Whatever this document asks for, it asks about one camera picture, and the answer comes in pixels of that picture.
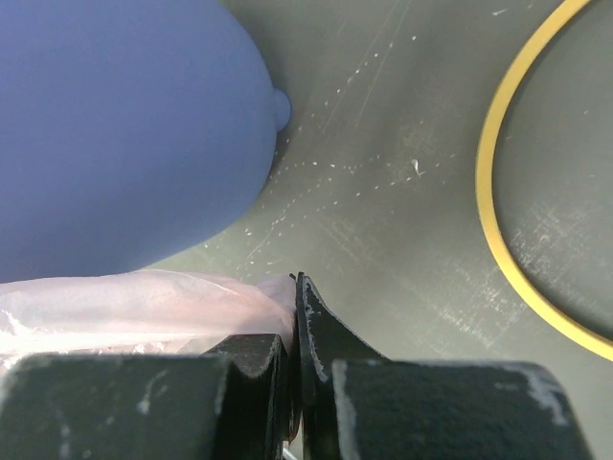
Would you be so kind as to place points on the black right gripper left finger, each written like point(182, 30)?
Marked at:
point(235, 400)

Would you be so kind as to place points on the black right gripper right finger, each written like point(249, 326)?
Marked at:
point(359, 404)

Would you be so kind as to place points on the pink plastic trash bag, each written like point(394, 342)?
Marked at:
point(143, 311)

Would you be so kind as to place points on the blue trash bin yellow rim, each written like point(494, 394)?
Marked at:
point(130, 131)

